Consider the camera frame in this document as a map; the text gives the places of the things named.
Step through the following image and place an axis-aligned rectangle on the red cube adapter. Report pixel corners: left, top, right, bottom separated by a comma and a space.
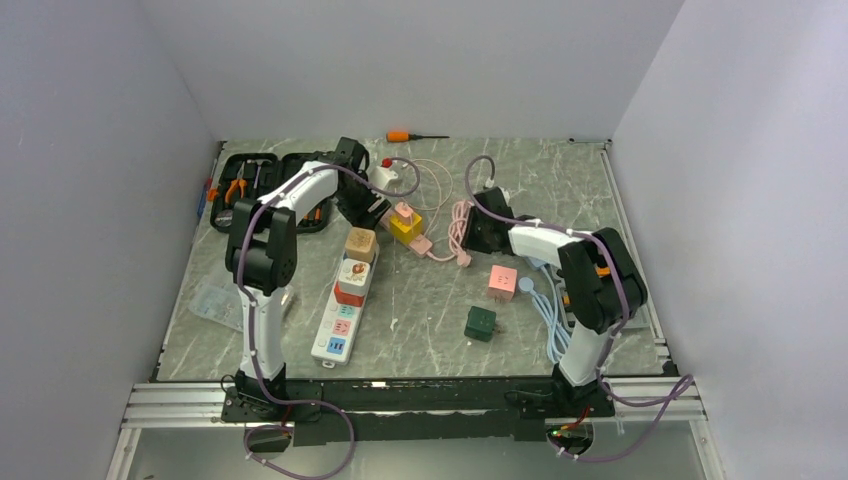
333, 282, 366, 308

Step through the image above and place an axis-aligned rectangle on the light blue cable with plug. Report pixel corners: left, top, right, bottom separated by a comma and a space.
516, 261, 575, 364

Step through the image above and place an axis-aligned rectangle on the white cube adapter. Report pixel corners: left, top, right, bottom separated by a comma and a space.
337, 257, 372, 297

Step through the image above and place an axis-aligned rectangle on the yellow cube adapter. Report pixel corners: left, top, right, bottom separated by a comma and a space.
389, 212, 423, 245

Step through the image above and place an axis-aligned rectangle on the pink cube socket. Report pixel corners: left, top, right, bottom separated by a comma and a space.
486, 265, 518, 303

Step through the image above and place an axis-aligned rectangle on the orange handled screwdriver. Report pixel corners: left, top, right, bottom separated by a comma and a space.
385, 131, 449, 143

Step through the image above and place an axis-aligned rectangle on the grey tool case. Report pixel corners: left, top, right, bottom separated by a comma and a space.
562, 266, 648, 333

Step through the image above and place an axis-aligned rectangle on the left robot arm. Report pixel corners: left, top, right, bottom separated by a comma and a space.
225, 137, 391, 420

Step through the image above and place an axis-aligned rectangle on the clear plastic screw box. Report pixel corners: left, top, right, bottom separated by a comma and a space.
188, 281, 295, 332

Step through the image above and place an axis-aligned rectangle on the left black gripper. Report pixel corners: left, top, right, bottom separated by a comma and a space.
335, 174, 392, 238

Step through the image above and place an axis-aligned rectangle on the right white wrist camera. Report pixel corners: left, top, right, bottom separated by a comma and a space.
484, 176, 511, 203

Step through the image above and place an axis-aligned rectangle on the dark green cube adapter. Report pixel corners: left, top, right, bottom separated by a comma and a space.
463, 306, 497, 342

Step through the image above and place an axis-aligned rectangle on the white power strip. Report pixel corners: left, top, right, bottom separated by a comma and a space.
311, 252, 379, 369

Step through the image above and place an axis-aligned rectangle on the black tool case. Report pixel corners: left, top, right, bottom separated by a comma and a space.
207, 152, 313, 233

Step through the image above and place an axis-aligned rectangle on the wooden beige cube adapter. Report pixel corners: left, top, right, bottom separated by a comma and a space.
344, 227, 378, 263

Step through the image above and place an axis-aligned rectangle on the aluminium rail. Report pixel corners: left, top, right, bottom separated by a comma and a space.
123, 377, 707, 428

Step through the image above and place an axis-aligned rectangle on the pink power strip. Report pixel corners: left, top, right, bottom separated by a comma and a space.
380, 201, 433, 258

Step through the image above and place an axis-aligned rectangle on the blue red pen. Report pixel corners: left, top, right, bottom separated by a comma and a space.
196, 177, 212, 219

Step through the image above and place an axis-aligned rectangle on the black base bar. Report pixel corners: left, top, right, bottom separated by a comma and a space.
220, 376, 615, 446

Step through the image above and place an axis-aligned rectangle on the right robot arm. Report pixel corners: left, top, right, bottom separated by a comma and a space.
471, 187, 648, 415

